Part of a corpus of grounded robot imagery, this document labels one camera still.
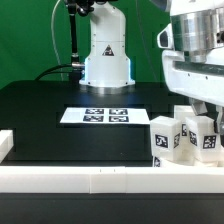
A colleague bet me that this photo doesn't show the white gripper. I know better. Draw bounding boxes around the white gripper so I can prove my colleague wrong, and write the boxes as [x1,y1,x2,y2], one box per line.
[162,49,224,135]

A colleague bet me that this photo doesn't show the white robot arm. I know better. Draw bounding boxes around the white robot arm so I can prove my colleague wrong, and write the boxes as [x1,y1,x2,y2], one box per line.
[80,0,224,135]

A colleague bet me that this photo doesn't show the white sheet with tags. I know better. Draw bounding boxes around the white sheet with tags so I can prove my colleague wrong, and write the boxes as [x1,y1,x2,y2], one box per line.
[60,107,150,125]

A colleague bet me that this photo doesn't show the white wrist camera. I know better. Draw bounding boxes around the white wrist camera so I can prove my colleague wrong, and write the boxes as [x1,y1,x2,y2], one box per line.
[157,24,174,49]

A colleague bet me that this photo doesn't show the black cable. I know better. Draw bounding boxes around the black cable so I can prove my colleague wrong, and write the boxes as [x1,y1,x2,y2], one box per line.
[35,63,84,82]

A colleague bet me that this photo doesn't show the grey cable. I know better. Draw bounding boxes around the grey cable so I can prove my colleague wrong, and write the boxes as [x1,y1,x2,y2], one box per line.
[50,0,65,81]

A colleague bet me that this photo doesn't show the white U-shaped fence frame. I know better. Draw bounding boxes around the white U-shaped fence frame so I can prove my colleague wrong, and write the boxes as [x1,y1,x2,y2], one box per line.
[0,130,224,194]

